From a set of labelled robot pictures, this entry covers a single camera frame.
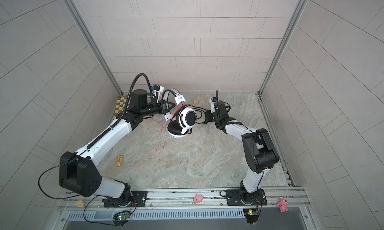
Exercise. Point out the circuit board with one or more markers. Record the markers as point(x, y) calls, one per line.
point(122, 216)
point(252, 215)

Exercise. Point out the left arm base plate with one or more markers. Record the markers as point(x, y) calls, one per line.
point(138, 198)

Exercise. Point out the rectangular wooden block left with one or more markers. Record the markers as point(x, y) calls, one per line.
point(119, 161)

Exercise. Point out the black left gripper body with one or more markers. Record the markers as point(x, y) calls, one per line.
point(150, 109)

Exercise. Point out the pink pig toy centre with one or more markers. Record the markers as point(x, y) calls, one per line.
point(198, 199)

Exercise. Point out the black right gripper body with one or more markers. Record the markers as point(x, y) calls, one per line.
point(213, 117)

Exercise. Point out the right circuit board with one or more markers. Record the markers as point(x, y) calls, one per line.
point(252, 215)

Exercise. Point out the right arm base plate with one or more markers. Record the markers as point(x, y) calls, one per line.
point(240, 197)

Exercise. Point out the left circuit board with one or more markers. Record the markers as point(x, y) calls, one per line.
point(122, 216)

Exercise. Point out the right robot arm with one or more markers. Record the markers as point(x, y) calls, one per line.
point(259, 150)

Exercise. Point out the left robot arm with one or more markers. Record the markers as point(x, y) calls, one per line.
point(78, 171)

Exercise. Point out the pink pig toy right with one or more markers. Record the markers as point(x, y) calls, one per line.
point(283, 205)

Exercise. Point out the wooden folded chess board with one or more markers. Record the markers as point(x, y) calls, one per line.
point(121, 102)

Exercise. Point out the aluminium rail frame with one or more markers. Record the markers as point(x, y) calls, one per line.
point(178, 204)

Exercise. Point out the round wooden piece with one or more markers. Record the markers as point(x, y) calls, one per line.
point(80, 204)

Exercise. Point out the pink pig toy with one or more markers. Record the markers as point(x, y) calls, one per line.
point(198, 199)
point(283, 205)

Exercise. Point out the white black headphones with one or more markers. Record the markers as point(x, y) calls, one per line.
point(181, 116)

